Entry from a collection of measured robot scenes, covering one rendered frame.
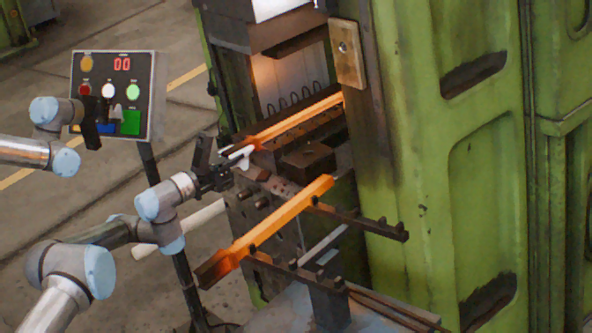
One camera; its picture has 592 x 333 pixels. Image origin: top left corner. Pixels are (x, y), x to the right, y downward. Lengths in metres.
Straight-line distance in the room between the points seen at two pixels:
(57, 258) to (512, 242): 1.33
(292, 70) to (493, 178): 0.69
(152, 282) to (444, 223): 1.74
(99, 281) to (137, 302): 1.68
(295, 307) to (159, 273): 1.67
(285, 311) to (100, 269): 0.47
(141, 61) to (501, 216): 1.18
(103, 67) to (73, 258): 0.96
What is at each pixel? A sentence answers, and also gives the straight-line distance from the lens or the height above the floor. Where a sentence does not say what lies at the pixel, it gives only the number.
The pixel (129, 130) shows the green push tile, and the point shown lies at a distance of 2.48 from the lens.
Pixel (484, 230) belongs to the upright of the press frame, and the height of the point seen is 0.63.
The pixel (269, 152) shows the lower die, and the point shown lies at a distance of 2.16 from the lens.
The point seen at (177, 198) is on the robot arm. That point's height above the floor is 0.98.
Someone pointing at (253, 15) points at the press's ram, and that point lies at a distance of 1.96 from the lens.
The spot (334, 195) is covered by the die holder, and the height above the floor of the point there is 0.87.
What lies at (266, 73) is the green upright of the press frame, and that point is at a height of 1.08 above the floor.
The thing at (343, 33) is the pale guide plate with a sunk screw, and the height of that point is 1.33.
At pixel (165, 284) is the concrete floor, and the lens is 3.47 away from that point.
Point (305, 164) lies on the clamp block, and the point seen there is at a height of 0.98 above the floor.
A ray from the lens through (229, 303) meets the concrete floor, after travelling 3.26.
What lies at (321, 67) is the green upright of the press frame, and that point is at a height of 1.02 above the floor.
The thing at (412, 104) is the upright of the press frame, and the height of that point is 1.17.
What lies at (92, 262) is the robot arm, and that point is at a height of 1.08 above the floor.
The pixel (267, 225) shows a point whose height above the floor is 1.04.
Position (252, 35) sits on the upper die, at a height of 1.32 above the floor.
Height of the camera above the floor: 1.99
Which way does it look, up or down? 29 degrees down
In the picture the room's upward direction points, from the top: 11 degrees counter-clockwise
